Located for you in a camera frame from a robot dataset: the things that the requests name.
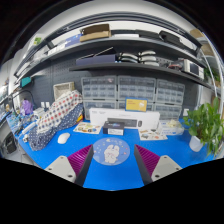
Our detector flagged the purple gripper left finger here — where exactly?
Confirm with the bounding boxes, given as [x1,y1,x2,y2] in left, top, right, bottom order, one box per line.
[46,145,94,186]

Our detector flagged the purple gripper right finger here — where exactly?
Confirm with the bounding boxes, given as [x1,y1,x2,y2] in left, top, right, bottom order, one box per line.
[134,144,181,185]

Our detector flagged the white computer mouse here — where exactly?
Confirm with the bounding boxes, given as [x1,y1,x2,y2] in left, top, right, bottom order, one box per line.
[57,133,70,144]

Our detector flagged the illustrated card right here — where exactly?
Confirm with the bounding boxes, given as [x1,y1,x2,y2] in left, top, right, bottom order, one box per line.
[139,129,167,141]

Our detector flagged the illustrated card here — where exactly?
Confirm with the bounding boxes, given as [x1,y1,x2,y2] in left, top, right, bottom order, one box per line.
[74,122,101,134]
[139,129,167,141]

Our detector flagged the round blue bunny mousepad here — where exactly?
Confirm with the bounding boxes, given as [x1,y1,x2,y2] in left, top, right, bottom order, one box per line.
[93,137,130,166]

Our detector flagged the illustrated card left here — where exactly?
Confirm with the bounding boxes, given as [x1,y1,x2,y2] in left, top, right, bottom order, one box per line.
[74,122,101,134]

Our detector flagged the clear plastic box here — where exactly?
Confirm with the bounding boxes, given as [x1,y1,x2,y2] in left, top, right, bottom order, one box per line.
[158,120,184,135]

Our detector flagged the white plant pot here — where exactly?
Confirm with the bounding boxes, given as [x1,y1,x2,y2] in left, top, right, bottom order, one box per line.
[189,136,203,152]

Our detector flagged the white keyboard box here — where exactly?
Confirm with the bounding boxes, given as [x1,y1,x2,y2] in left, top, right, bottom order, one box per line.
[89,108,160,129]

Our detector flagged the small black box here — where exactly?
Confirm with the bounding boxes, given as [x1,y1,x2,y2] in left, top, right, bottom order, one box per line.
[103,121,124,135]

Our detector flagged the patterned fabric cover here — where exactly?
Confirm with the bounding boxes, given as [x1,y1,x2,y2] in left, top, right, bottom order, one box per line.
[28,90,84,151]

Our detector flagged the yellow blue card sign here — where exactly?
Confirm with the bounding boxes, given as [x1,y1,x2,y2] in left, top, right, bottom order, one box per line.
[125,98,147,112]

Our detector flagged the green potted plant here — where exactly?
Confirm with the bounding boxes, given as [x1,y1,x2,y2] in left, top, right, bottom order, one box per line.
[183,97,224,156]

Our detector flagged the grey drawer organizer right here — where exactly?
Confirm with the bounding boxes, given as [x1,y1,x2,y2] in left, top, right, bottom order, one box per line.
[155,79,185,105]

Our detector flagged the grey drawer organizer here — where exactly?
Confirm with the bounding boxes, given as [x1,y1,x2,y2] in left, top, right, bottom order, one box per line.
[81,75,117,99]
[155,79,185,105]
[118,76,156,102]

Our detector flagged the purple toy figure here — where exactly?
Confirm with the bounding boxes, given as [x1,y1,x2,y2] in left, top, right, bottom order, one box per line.
[20,100,33,116]

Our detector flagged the white woven basket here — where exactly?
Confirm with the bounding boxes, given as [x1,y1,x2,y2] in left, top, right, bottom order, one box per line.
[53,82,75,100]

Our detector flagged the grey drawer organizer left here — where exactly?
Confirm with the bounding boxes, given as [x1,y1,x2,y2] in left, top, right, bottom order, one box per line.
[81,75,117,99]

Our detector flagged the grey drawer organizer middle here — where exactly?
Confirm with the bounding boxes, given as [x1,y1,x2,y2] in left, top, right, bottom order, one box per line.
[118,76,156,102]

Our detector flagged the white device on shelf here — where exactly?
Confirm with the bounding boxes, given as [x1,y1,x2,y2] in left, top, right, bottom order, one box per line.
[183,59,204,79]

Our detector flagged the stacked white headsets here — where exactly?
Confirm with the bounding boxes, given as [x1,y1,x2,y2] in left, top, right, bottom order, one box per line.
[117,50,159,66]

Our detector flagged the dark blue flat box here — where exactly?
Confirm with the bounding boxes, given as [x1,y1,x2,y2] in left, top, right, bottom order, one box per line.
[76,54,116,66]

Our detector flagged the cardboard box on shelf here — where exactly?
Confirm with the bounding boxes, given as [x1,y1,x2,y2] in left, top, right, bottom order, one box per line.
[80,24,111,42]

